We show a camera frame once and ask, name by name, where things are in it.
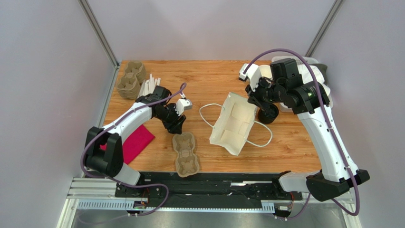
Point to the white bucket hat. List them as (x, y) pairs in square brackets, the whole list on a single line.
[(319, 74)]

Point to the single pulp cup carrier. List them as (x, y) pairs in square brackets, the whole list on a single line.
[(186, 161)]

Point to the green white paper bag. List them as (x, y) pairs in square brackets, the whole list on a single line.
[(233, 126)]

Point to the white paper straws bundle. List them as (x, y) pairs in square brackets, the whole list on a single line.
[(149, 85)]

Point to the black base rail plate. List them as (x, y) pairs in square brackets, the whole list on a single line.
[(208, 190)]

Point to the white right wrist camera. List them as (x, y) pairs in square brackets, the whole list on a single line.
[(252, 74)]

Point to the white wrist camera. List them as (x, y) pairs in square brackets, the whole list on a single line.
[(183, 104), (252, 74)]

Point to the stack of pulp cup carriers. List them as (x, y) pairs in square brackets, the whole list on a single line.
[(129, 85)]

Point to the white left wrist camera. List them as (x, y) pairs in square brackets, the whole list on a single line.
[(183, 104)]

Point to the dark green cloth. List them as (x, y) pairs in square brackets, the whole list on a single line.
[(323, 69)]

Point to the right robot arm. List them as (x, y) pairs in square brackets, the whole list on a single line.
[(309, 101)]

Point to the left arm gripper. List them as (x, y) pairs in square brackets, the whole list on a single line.
[(177, 127)]

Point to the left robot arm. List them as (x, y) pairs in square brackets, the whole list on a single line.
[(103, 153)]

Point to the red folded cloth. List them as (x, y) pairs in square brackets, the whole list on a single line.
[(136, 143)]

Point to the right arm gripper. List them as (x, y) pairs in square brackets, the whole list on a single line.
[(255, 94)]

